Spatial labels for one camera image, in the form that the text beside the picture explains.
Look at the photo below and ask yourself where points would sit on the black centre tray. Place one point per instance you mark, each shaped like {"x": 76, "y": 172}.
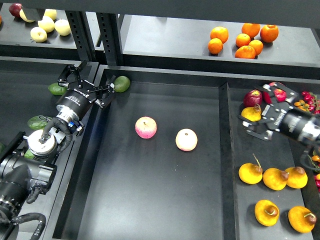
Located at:
{"x": 148, "y": 189}

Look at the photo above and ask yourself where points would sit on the pale yellow apple front left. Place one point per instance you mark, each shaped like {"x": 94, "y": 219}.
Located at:
{"x": 38, "y": 34}

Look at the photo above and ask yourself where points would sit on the green avocado left tray top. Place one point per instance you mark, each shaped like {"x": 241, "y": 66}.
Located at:
{"x": 56, "y": 89}

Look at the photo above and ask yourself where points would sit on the black left tray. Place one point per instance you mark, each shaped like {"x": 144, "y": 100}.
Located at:
{"x": 23, "y": 94}

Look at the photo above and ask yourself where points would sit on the black shelf upright right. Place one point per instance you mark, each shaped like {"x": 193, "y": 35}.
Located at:
{"x": 110, "y": 34}

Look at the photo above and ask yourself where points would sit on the pale yellow apple back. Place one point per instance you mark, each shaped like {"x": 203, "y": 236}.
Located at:
{"x": 51, "y": 13}

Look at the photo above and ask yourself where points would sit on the cherry tomato bunch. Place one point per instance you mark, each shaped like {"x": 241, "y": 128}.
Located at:
{"x": 309, "y": 102}

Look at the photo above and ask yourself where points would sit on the pale yellow apple behind tag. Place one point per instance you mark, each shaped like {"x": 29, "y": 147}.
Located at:
{"x": 23, "y": 16}

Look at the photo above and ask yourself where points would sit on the black shelf upright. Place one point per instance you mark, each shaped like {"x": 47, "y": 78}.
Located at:
{"x": 81, "y": 33}
{"x": 110, "y": 34}

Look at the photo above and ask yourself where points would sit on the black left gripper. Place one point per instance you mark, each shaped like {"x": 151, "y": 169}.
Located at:
{"x": 81, "y": 94}

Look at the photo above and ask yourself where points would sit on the black tray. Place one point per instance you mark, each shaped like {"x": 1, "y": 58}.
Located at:
{"x": 148, "y": 189}
{"x": 23, "y": 94}
{"x": 239, "y": 199}

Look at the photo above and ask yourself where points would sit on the orange small right front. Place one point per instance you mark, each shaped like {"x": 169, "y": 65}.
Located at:
{"x": 257, "y": 45}

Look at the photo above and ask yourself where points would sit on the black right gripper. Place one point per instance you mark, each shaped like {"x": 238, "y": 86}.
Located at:
{"x": 285, "y": 119}

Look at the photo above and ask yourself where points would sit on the pale yellow apple middle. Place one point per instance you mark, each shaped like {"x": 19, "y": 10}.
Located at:
{"x": 47, "y": 24}

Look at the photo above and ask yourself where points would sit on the pink red apple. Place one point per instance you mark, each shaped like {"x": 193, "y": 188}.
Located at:
{"x": 146, "y": 127}

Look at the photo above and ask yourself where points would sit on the black right tray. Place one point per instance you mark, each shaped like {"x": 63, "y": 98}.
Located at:
{"x": 239, "y": 199}

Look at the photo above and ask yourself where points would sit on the yellow pear with long stem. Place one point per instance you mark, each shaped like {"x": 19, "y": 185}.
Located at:
{"x": 251, "y": 173}

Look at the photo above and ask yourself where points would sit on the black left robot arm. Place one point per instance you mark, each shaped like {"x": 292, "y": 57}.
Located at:
{"x": 28, "y": 164}

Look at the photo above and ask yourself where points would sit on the big red apple right tray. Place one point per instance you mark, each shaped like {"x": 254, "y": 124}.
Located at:
{"x": 279, "y": 94}

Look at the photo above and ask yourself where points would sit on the orange right with stem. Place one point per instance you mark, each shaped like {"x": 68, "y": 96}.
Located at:
{"x": 269, "y": 33}

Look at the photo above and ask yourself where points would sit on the orange small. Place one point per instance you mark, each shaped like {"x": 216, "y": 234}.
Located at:
{"x": 257, "y": 45}
{"x": 242, "y": 39}

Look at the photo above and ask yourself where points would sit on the orange left bottom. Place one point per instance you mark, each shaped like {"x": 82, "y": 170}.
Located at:
{"x": 215, "y": 46}

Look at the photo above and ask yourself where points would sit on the orange top back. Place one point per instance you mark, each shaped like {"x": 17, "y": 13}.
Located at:
{"x": 251, "y": 29}

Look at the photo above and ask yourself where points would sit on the pale yellow pink apple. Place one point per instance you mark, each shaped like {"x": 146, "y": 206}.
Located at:
{"x": 186, "y": 140}

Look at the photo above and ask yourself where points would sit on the orange left top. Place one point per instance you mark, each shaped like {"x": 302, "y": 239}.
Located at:
{"x": 221, "y": 33}

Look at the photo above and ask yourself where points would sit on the black shelf upright left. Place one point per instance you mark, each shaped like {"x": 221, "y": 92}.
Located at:
{"x": 81, "y": 33}

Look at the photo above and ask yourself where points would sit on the pale yellow apple right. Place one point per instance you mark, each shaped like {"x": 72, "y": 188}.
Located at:
{"x": 62, "y": 26}

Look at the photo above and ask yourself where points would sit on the green avocado at tray corner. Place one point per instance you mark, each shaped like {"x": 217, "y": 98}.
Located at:
{"x": 121, "y": 84}

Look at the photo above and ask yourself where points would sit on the orange centre small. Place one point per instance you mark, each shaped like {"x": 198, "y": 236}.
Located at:
{"x": 242, "y": 39}

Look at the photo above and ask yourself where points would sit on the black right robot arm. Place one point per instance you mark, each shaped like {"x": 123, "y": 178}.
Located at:
{"x": 310, "y": 144}

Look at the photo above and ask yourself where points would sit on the orange front wedge shaped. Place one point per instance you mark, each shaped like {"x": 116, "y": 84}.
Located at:
{"x": 245, "y": 52}

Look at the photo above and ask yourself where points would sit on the green avocado at left edge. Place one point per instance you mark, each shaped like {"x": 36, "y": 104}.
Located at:
{"x": 2, "y": 147}

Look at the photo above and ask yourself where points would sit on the dark red apple on shelf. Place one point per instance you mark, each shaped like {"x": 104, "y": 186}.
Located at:
{"x": 15, "y": 9}

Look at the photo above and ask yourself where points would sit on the dark red small apple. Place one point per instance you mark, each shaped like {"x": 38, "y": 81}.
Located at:
{"x": 252, "y": 98}

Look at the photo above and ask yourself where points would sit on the yellow pear middle right tray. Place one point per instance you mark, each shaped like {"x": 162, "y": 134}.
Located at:
{"x": 275, "y": 178}

